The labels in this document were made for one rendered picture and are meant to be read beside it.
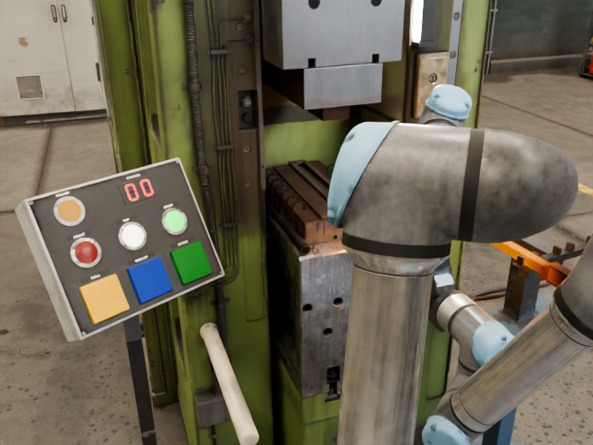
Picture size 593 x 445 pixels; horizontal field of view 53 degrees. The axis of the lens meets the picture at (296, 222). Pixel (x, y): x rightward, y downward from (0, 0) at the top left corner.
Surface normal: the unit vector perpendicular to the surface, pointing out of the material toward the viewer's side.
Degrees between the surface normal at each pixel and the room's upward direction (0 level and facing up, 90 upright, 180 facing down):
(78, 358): 0
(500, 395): 93
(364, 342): 74
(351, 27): 90
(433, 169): 58
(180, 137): 90
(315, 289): 90
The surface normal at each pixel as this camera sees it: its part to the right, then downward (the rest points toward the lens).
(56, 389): -0.01, -0.91
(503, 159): -0.06, -0.35
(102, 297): 0.60, -0.20
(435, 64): 0.33, 0.39
